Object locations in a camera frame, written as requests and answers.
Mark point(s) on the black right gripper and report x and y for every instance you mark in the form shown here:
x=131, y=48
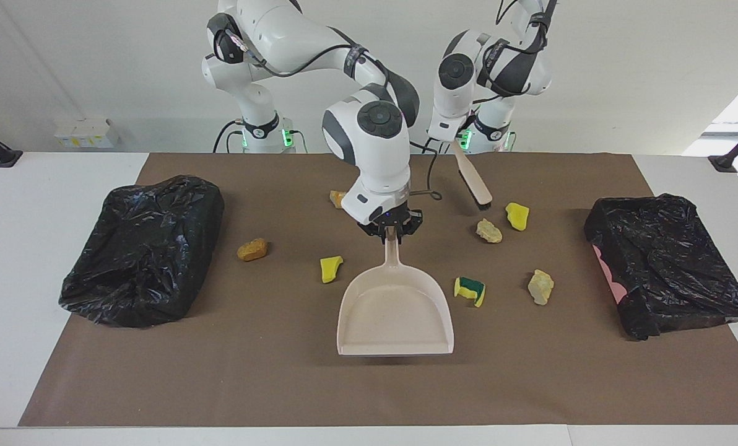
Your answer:
x=394, y=222

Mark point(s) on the orange striped foam chunk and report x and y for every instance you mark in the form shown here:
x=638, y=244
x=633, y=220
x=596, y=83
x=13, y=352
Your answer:
x=337, y=199

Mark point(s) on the yellow sponge wedge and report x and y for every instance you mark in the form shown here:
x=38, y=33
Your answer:
x=329, y=269

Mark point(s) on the beige plastic dustpan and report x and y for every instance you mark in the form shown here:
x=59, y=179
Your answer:
x=394, y=310

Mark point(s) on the beige hand brush black bristles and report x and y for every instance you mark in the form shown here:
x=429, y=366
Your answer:
x=473, y=179

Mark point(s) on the cream ribbed foam chunk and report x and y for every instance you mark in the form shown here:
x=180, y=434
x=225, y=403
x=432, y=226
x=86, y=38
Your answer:
x=488, y=231

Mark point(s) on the green and yellow sponge piece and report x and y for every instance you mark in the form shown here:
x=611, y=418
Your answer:
x=471, y=288

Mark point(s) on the bright yellow foam block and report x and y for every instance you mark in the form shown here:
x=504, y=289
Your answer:
x=517, y=215

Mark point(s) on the orange-brown foam cylinder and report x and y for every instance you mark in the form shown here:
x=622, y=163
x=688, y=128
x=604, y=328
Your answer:
x=252, y=249

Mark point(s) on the pale beige foam chunk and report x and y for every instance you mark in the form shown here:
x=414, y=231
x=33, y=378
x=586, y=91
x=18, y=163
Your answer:
x=540, y=288

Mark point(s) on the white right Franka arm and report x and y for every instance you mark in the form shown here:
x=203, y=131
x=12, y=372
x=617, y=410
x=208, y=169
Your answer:
x=375, y=155

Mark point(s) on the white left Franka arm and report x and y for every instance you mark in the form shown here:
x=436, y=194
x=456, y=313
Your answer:
x=455, y=68

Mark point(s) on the pink plastic bin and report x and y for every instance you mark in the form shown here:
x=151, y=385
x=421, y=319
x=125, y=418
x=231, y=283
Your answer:
x=610, y=272

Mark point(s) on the crumpled black trash bag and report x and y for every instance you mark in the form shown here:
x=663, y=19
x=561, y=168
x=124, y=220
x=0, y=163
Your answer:
x=146, y=248

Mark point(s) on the black bag over pink bin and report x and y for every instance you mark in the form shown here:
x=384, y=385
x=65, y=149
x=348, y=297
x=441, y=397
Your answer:
x=666, y=260

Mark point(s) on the brown paper table mat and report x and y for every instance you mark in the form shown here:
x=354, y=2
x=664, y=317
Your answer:
x=282, y=384

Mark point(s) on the white cardboard box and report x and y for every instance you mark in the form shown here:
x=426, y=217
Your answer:
x=87, y=133

